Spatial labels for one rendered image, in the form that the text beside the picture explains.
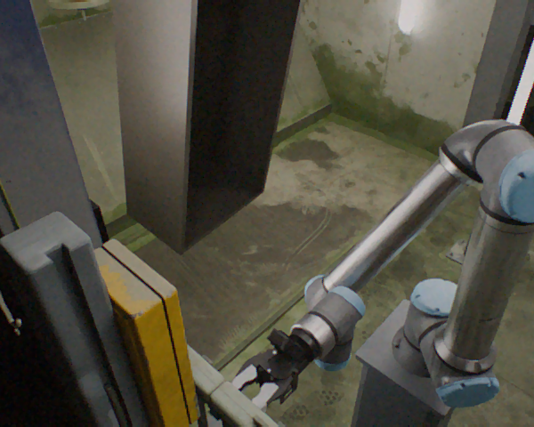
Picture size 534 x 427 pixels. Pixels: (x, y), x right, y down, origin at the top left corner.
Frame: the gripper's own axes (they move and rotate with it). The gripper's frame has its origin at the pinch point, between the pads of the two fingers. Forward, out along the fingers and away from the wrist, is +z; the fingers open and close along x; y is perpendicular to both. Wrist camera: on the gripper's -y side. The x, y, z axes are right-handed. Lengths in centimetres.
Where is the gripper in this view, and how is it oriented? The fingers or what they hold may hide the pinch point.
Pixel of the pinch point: (235, 405)
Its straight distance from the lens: 94.1
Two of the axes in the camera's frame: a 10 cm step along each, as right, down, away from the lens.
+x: -7.4, -4.2, 5.3
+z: -6.7, 4.5, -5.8
